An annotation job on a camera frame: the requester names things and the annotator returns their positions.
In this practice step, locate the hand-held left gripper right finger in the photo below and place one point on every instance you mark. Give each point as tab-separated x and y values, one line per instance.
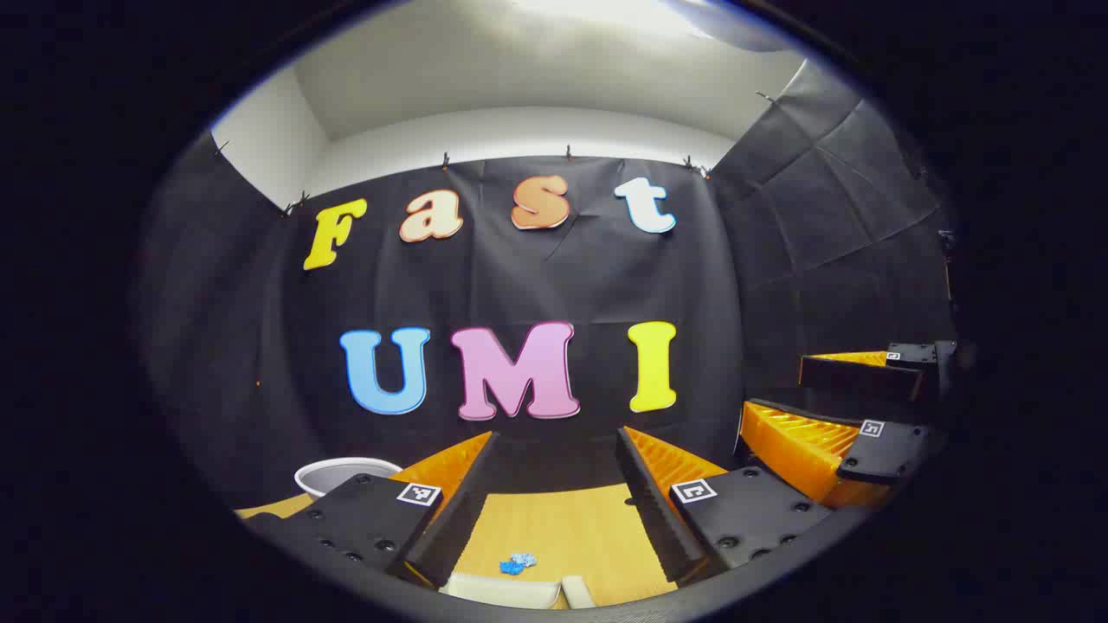
653	510

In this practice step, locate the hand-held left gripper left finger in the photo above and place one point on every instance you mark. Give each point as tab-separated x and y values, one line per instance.
463	510

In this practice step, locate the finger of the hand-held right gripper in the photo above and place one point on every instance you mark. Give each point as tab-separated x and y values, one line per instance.
857	379
887	454

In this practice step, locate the dark blue paper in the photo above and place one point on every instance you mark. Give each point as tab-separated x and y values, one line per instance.
511	568

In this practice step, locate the light blue paper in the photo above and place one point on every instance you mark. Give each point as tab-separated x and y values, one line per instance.
525	560

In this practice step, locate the white dustpan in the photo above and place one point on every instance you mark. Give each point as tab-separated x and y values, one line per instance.
502	593

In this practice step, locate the small white broom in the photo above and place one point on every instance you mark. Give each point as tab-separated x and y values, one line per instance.
578	594

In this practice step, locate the white garbage bin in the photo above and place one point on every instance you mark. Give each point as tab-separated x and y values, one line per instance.
333	476

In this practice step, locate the wooden desktop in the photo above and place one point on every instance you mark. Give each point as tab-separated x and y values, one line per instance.
563	532

